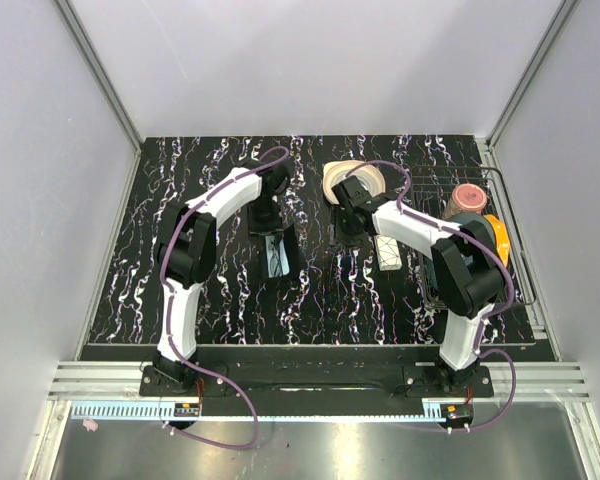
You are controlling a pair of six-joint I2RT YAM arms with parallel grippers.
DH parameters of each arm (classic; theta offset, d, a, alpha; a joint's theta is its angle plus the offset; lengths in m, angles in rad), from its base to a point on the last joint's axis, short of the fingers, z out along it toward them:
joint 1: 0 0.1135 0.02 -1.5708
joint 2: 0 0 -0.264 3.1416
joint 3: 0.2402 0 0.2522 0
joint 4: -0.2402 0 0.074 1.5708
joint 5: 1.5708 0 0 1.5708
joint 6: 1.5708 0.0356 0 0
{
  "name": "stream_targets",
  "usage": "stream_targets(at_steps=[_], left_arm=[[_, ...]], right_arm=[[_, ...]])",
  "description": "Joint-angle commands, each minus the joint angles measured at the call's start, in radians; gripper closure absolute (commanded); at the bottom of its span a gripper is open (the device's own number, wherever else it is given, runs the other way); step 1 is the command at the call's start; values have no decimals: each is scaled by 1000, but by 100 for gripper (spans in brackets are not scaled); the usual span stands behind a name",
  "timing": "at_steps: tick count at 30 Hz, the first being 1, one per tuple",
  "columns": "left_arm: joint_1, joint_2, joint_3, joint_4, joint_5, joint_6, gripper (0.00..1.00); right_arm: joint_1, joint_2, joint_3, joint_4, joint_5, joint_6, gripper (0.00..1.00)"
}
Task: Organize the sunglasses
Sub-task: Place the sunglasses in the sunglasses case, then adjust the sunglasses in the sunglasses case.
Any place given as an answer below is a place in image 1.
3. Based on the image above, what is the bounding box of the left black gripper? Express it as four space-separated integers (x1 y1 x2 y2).
247 196 283 249

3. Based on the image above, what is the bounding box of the black rectangular glasses case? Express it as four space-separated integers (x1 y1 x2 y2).
259 225 301 281

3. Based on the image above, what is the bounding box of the white geometric glasses case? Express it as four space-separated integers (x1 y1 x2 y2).
374 235 402 272

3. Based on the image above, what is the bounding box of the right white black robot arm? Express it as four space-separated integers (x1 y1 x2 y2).
323 174 514 397

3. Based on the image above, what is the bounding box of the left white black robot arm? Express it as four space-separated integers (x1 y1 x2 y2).
152 160 300 396

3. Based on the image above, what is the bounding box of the beige plate with blue rings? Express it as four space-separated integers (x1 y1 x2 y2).
322 160 387 205

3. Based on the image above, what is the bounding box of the dark blue bowl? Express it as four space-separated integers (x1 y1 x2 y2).
451 211 495 242

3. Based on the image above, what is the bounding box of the pink cup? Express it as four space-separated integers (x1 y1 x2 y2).
445 183 488 217

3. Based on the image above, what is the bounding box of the yellow bowl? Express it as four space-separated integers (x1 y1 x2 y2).
484 214 511 267

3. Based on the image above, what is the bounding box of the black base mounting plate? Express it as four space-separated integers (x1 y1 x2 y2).
138 342 495 401

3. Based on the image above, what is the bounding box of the black wire dish rack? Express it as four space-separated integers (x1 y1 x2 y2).
410 166 537 309

